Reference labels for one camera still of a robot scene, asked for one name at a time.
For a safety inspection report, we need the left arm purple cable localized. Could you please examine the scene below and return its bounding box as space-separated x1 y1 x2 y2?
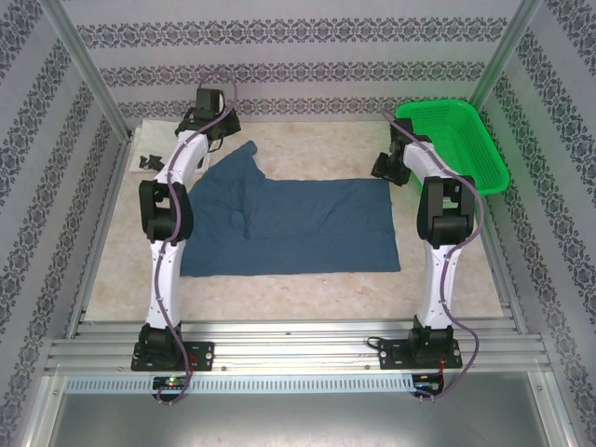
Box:
156 69 241 407

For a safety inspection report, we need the aluminium corner post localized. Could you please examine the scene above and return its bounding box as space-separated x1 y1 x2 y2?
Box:
468 0 547 113
41 0 130 139

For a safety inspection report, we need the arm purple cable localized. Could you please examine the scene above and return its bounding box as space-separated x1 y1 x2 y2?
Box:
156 69 241 407
381 109 485 405

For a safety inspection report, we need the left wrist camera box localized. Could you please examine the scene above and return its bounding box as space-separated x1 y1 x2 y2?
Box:
194 87 225 113

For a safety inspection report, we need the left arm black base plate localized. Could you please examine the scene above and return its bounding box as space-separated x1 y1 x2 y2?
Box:
131 341 215 373

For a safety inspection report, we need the perforated metal cable tray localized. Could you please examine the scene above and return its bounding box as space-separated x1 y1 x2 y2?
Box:
64 374 416 396

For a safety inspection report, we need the white t-shirt with robot print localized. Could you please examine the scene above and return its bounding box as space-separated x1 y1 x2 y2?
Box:
129 118 213 174

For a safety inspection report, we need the grey sheet metal panel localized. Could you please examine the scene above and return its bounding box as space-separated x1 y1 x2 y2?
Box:
46 372 572 447

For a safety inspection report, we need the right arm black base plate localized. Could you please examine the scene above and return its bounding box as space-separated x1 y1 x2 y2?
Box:
377 337 462 372

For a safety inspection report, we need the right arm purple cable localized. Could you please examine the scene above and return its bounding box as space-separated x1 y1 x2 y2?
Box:
381 109 485 405

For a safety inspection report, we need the blue t-shirt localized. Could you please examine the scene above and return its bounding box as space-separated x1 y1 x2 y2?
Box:
180 140 402 278

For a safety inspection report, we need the aluminium frame rail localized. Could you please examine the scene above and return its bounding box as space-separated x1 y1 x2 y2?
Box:
44 318 553 373

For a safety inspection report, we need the green plastic basket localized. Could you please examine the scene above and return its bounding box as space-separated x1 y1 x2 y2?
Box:
395 98 509 197

